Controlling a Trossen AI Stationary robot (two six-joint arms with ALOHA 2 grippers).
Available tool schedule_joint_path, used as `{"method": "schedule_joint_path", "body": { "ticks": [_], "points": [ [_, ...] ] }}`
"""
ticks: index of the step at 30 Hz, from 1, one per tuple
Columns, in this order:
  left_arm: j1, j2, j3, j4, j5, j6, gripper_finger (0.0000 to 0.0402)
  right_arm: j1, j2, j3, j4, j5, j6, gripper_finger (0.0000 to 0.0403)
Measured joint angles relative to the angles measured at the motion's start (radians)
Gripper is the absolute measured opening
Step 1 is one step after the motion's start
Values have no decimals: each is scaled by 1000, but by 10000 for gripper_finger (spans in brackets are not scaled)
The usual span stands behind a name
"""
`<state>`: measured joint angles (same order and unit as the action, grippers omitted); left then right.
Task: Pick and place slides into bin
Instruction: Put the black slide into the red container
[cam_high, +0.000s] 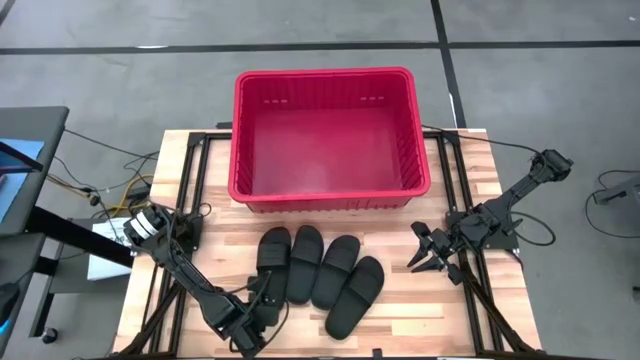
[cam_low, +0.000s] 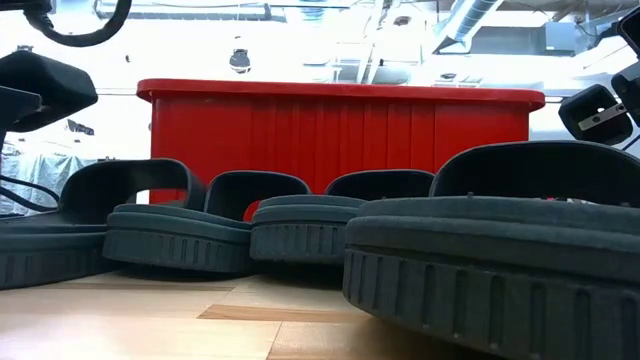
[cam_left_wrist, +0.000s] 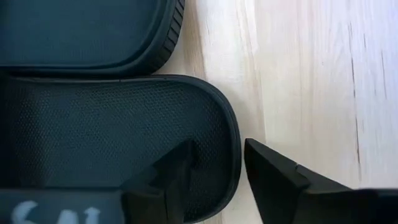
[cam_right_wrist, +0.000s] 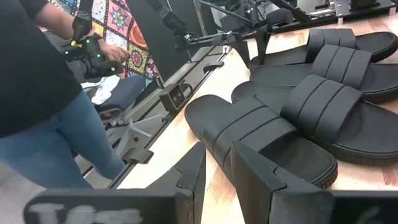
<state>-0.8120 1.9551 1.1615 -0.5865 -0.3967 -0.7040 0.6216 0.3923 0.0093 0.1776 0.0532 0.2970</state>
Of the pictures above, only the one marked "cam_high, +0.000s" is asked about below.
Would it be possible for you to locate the black device with light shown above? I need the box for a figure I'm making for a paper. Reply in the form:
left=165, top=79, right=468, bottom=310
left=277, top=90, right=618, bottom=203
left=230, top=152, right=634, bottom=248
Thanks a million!
left=0, top=282, right=21, bottom=331

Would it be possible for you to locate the dark grey lower shelf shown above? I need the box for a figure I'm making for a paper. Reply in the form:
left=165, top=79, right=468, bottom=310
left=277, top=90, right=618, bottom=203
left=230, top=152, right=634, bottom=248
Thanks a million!
left=0, top=231, right=49, bottom=351

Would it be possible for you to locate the black looped floor cable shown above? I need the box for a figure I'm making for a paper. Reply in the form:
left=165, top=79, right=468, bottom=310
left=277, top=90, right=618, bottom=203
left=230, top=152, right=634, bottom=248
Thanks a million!
left=583, top=168, right=640, bottom=240

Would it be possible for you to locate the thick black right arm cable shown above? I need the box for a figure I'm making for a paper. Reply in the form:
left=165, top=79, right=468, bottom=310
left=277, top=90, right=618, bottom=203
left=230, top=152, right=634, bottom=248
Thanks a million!
left=507, top=210, right=558, bottom=248

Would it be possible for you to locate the black desk beam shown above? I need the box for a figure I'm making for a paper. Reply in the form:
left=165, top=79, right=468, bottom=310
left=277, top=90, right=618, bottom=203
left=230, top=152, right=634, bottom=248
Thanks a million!
left=24, top=205, right=135, bottom=270

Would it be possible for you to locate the white box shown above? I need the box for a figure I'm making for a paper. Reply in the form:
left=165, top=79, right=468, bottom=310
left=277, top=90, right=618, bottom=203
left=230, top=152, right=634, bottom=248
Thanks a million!
left=86, top=219, right=136, bottom=282

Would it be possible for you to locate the black slide sandal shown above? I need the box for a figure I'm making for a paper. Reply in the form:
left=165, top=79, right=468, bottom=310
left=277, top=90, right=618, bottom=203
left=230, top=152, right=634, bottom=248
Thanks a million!
left=255, top=225, right=293, bottom=306
left=310, top=234, right=362, bottom=311
left=323, top=255, right=386, bottom=342
left=284, top=224, right=325, bottom=306

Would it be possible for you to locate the black aluminium frame rail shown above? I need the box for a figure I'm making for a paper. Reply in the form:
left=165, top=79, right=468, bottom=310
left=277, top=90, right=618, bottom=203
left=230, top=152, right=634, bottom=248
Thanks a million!
left=119, top=130, right=234, bottom=357
left=422, top=130, right=539, bottom=357

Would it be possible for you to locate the thin black floor cable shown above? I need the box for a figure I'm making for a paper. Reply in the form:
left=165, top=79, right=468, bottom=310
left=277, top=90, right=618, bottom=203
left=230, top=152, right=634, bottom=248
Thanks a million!
left=63, top=128, right=161, bottom=161

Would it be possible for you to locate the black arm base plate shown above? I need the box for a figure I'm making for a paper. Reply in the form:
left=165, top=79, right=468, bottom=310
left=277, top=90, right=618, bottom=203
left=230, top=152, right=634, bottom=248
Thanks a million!
left=446, top=209, right=520, bottom=251
left=172, top=212, right=205, bottom=253

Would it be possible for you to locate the blue lit screen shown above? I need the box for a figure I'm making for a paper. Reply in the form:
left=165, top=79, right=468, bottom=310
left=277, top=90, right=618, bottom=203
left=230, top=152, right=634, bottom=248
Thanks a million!
left=0, top=138, right=46, bottom=225

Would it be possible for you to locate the black desk leg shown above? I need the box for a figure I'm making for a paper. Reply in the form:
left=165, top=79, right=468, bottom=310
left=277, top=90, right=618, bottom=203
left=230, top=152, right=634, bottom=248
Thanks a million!
left=28, top=254, right=59, bottom=339

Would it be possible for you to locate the grey floor stand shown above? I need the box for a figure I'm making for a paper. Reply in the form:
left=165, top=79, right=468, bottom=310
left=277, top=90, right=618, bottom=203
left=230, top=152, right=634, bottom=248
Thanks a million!
left=593, top=172, right=640, bottom=205

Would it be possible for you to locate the dark grey desk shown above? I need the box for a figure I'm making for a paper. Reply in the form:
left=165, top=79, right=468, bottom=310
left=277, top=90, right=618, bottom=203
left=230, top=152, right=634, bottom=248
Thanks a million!
left=0, top=105, right=70, bottom=237

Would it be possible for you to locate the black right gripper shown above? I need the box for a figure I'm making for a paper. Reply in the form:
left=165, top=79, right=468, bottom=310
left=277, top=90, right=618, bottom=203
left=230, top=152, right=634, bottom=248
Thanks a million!
left=406, top=221, right=474, bottom=287

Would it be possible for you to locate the red plastic bin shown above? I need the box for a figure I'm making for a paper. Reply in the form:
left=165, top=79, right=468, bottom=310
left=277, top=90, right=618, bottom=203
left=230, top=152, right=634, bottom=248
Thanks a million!
left=227, top=66, right=433, bottom=215

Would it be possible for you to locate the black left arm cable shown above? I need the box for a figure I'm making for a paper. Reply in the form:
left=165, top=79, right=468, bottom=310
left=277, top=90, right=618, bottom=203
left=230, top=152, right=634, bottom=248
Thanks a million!
left=222, top=269, right=292, bottom=354

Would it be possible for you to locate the thin black table cable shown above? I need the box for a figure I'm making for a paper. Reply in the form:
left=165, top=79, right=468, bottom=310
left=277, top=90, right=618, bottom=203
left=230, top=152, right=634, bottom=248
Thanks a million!
left=421, top=123, right=547, bottom=159

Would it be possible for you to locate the yellow cable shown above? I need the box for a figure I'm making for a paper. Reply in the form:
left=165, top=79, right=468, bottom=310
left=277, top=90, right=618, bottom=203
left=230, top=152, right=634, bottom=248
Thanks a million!
left=47, top=172, right=155, bottom=217

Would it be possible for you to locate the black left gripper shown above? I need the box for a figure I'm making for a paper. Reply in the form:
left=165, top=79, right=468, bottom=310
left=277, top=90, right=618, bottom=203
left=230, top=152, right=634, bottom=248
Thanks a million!
left=227, top=272, right=287, bottom=357

